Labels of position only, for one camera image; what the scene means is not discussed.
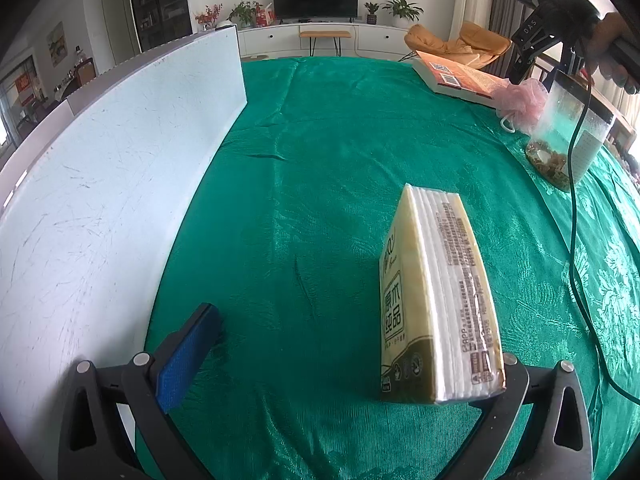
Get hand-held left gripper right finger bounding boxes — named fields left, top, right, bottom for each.
left=450, top=352, right=593, bottom=480

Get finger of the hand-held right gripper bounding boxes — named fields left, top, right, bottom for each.
left=510, top=45, right=541, bottom=86
left=560, top=42, right=588, bottom=77

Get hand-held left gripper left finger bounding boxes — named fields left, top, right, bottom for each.
left=57, top=302, right=222, bottom=480

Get pink bath pouf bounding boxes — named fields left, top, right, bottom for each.
left=497, top=80, right=548, bottom=136

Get tan tissue pack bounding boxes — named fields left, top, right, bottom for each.
left=378, top=183, right=507, bottom=406

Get white cardboard box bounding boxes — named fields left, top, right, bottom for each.
left=0, top=24, right=248, bottom=441

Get person's right hand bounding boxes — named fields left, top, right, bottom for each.
left=582, top=10, right=640, bottom=96

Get grey curtain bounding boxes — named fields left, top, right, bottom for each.
left=487, top=0, right=526, bottom=46

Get orange flat box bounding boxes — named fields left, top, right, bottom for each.
left=411, top=50, right=521, bottom=111

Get clear jar with black lid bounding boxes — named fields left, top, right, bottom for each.
left=525, top=69, right=616, bottom=193

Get orange lounge chair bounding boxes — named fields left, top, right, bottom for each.
left=404, top=21, right=511, bottom=71

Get large potted plant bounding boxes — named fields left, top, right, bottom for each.
left=382, top=0, right=425, bottom=28

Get wooden bench with black legs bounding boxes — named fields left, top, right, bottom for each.
left=299, top=30, right=352, bottom=58

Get green tablecloth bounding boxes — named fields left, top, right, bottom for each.
left=135, top=55, right=640, bottom=480

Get black television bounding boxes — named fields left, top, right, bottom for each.
left=272, top=0, right=360, bottom=23

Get white television cabinet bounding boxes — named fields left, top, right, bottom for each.
left=235, top=22, right=426, bottom=61

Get leafy plant with red decorations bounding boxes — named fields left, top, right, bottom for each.
left=229, top=1, right=258, bottom=28

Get red flowers in vase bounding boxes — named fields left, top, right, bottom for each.
left=195, top=4, right=223, bottom=31

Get white door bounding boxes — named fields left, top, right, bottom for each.
left=101, top=0, right=138, bottom=66

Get black display cabinet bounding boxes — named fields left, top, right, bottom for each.
left=126, top=0, right=193, bottom=53

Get black cable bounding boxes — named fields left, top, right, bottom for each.
left=567, top=77, right=640, bottom=403

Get framed wall painting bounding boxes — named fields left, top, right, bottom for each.
left=46, top=21, right=67, bottom=67

